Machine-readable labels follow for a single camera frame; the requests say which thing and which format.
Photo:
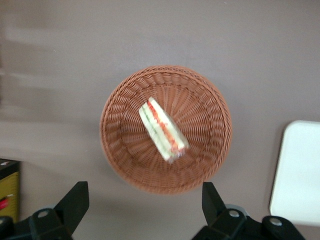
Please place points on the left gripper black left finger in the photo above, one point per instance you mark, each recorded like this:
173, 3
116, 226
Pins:
67, 212

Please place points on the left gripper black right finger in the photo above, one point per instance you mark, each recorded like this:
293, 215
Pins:
220, 220

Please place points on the triangle sandwich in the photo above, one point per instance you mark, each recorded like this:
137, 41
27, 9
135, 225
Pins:
160, 127

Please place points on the cream plastic serving tray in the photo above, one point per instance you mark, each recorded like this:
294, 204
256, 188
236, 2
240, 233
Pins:
300, 170

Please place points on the brown round wicker basket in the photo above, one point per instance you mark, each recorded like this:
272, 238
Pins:
205, 120

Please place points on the red round appliance knob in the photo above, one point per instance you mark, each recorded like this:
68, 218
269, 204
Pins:
3, 203

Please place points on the black food warmer appliance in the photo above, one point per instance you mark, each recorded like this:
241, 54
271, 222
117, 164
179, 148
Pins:
10, 182

